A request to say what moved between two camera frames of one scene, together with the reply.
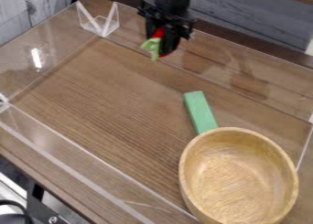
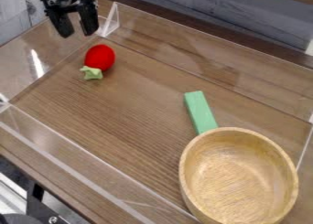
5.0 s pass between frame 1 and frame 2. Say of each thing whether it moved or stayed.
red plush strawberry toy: moved
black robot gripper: moved
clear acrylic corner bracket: stayed
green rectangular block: stayed
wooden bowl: stayed
